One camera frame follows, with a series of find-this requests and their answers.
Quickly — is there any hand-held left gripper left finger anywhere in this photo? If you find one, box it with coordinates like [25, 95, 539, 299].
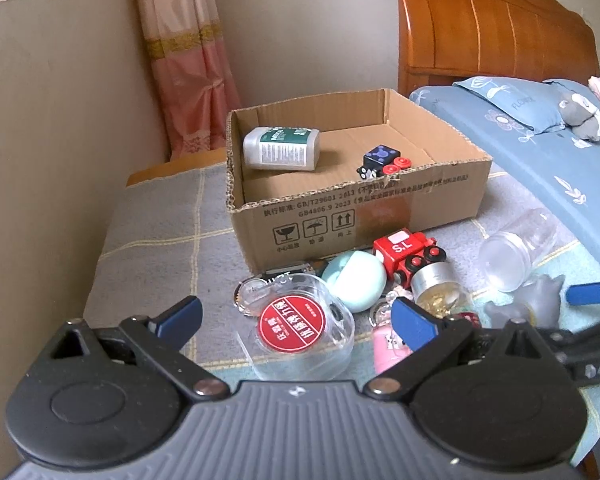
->
[27, 296, 231, 402]

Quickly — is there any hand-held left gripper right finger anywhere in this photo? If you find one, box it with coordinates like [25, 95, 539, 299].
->
[364, 296, 567, 402]

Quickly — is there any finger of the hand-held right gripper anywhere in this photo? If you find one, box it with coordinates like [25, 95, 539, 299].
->
[566, 276, 600, 307]

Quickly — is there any pink keychain toy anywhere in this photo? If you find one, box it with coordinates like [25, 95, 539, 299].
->
[370, 290, 416, 376]

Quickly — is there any gold bead jar silver lid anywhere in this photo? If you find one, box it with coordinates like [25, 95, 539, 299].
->
[410, 260, 482, 330]

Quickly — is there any grey translucent animal figurine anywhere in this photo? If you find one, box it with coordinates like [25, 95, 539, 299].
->
[484, 274, 568, 331]

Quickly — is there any mint green egg-shaped case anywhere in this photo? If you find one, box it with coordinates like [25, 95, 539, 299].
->
[321, 250, 388, 313]

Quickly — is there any red toy train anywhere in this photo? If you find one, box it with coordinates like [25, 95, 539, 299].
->
[372, 230, 448, 288]

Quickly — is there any clear plastic cup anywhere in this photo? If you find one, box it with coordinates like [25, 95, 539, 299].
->
[479, 208, 561, 293]

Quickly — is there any cardboard box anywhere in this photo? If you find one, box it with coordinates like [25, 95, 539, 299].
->
[225, 88, 494, 272]

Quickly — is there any clear container with red label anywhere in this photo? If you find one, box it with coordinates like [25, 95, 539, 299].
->
[237, 272, 356, 381]

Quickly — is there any blue floral bed sheet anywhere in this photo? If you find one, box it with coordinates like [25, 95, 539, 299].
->
[409, 85, 600, 281]

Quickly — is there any black toy train car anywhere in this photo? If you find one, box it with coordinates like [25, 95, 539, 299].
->
[357, 145, 411, 179]

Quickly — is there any grey plush toy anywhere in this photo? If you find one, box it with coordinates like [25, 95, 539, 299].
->
[559, 91, 600, 140]

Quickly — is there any white bottle with green label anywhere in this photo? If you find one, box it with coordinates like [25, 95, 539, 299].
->
[243, 127, 321, 171]

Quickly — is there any blue floral pillow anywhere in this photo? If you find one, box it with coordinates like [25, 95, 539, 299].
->
[452, 76, 600, 136]

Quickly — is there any pink curtain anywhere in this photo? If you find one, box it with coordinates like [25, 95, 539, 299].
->
[131, 0, 243, 161]

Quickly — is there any wooden bed headboard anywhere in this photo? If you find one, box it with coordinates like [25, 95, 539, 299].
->
[384, 0, 600, 98]

